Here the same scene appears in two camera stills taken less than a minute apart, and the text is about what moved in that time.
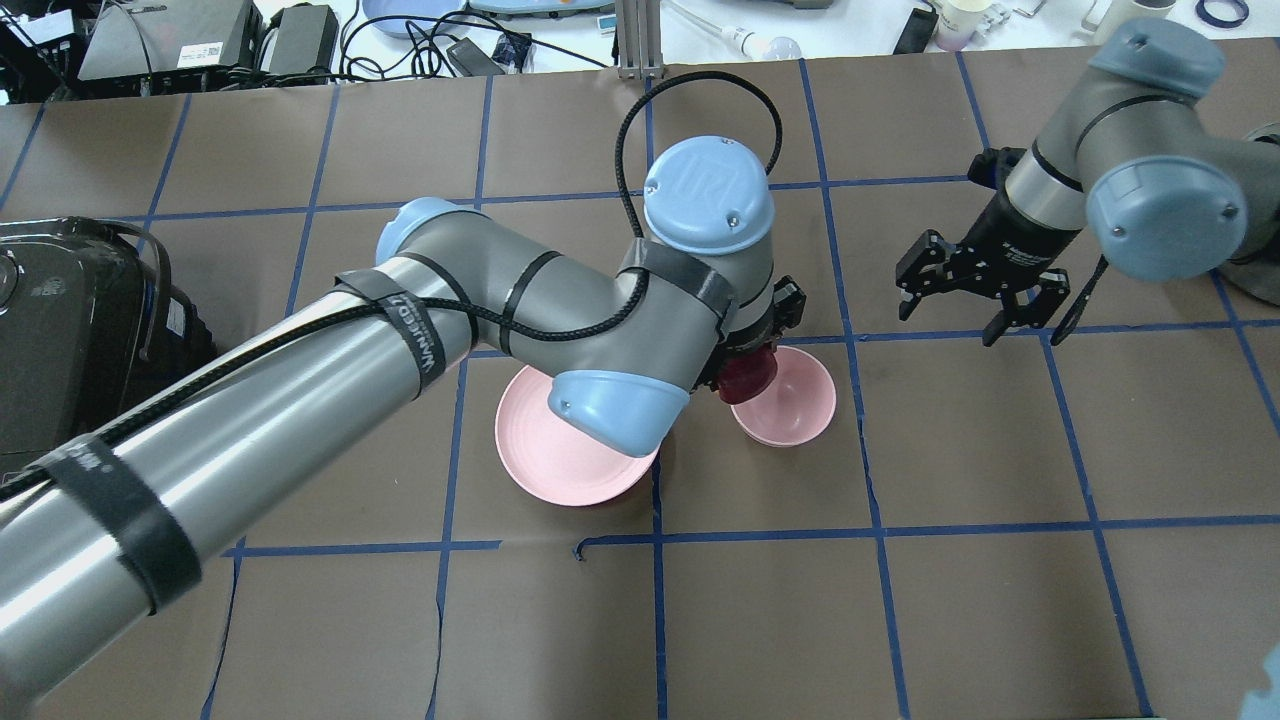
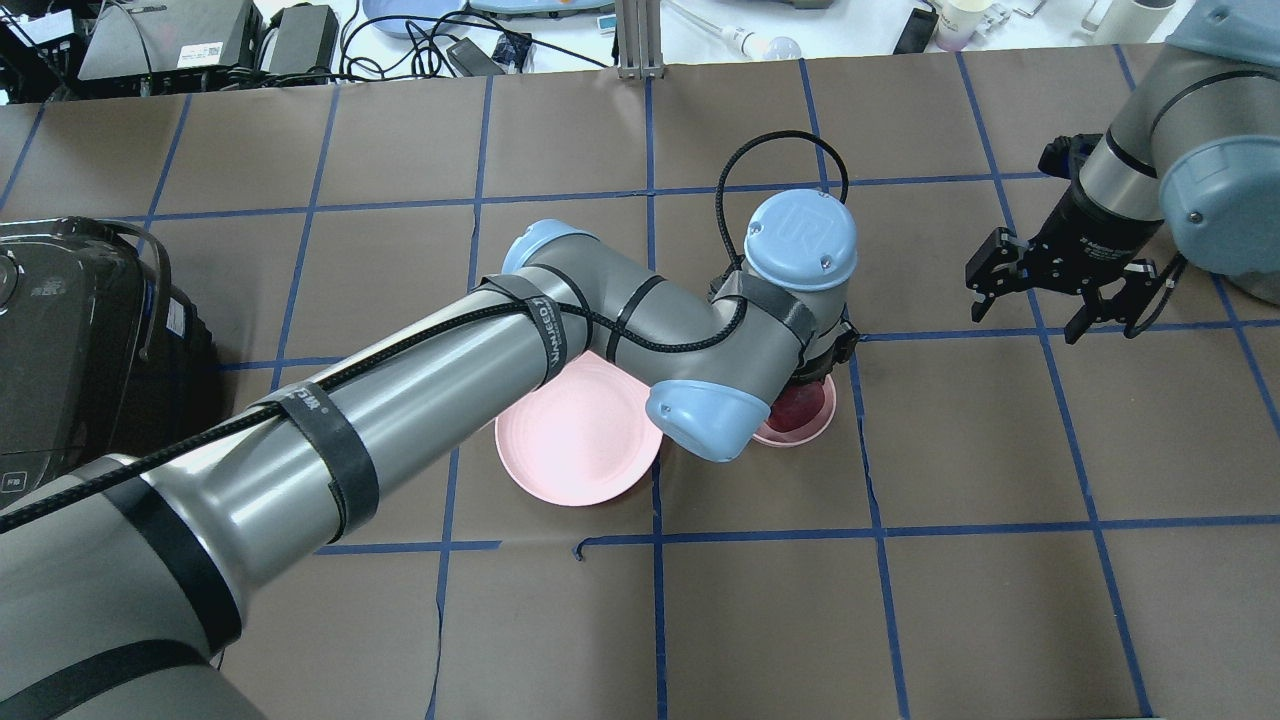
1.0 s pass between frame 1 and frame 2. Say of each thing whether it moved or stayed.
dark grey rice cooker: stayed
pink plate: stayed
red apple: moved
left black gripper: moved
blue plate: stayed
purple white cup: stayed
